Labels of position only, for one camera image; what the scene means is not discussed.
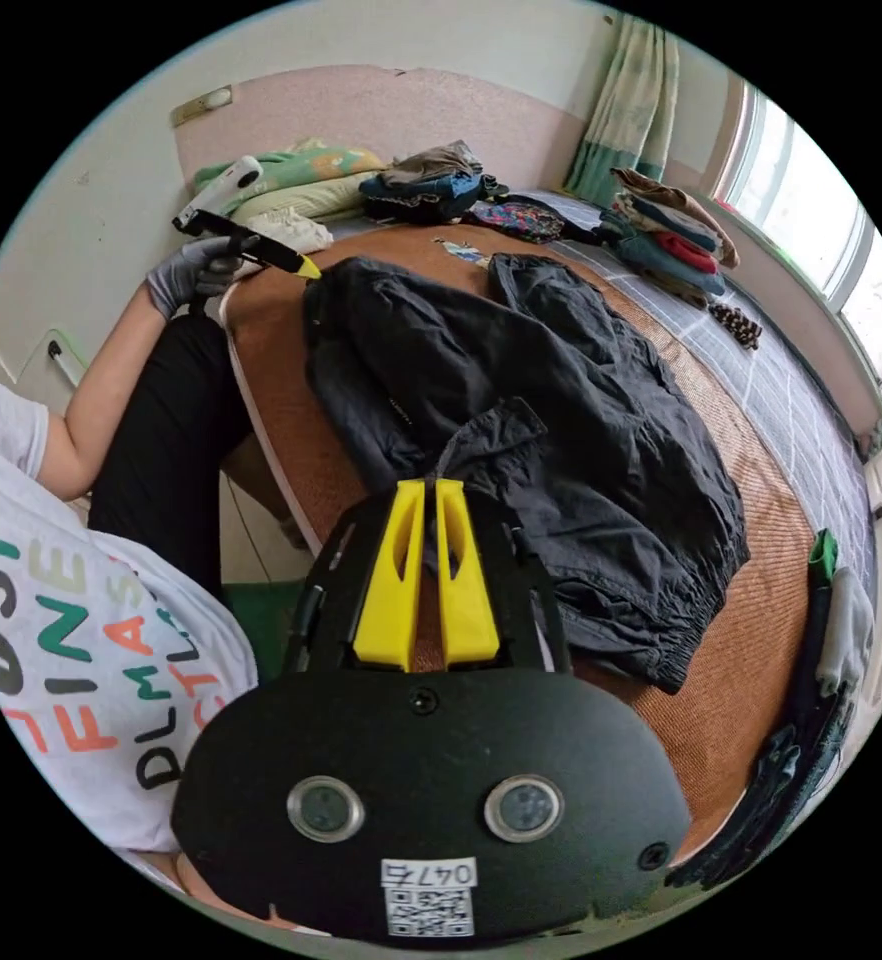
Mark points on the green patterned pillow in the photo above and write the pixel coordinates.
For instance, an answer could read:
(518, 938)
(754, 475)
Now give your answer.
(298, 176)

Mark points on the pile of clothes with green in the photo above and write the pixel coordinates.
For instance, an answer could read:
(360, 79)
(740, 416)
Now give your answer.
(823, 675)

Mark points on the person's left forearm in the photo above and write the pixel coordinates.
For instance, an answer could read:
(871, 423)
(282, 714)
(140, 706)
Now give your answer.
(103, 397)

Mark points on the black pants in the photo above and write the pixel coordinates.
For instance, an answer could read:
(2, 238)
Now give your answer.
(546, 420)

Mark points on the person's left hand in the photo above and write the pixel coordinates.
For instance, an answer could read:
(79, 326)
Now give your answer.
(186, 274)

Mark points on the dotted brown cloth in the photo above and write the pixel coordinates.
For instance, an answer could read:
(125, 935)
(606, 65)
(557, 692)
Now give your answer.
(737, 324)

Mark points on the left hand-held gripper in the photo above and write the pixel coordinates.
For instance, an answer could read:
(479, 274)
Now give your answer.
(250, 246)

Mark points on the pile of dark clothes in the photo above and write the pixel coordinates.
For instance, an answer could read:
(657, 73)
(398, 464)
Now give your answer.
(426, 184)

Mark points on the pink headboard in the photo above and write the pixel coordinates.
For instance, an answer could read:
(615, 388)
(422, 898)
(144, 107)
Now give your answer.
(411, 112)

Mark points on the colourful patterned garment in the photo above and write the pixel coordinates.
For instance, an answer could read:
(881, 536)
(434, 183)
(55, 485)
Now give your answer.
(520, 217)

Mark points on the green patterned curtain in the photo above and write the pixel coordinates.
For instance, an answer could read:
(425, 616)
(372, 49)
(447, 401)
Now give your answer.
(625, 105)

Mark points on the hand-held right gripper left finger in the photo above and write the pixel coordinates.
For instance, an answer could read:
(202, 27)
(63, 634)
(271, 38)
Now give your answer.
(392, 600)

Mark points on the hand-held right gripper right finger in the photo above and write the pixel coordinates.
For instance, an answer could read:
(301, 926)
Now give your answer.
(467, 607)

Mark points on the white crumpled cloth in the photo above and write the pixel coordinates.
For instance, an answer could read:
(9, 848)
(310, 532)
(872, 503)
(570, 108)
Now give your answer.
(291, 229)

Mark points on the person's body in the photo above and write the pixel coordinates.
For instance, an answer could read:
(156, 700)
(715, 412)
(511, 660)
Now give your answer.
(73, 675)

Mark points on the window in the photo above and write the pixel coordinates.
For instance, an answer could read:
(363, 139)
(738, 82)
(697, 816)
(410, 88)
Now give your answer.
(816, 225)

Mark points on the pile of folded clothes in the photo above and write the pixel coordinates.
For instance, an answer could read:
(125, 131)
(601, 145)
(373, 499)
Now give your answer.
(670, 232)

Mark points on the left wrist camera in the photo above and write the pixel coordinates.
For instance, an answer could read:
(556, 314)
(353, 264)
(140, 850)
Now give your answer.
(223, 186)

